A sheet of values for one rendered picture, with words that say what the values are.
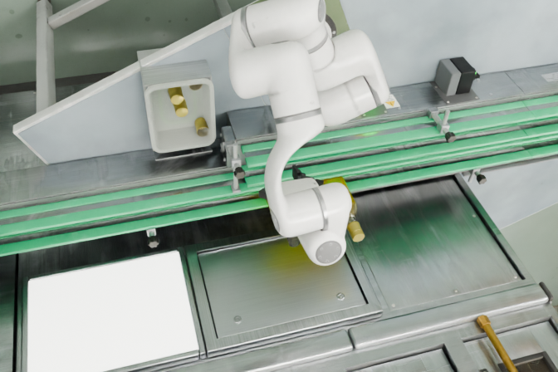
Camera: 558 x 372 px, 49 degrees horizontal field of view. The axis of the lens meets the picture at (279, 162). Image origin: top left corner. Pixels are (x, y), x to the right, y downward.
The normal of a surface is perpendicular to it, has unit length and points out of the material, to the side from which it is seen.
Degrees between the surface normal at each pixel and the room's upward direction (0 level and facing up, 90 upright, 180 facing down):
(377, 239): 89
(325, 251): 15
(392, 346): 90
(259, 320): 90
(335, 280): 90
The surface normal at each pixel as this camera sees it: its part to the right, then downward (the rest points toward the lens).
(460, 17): 0.28, 0.67
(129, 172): 0.04, -0.72
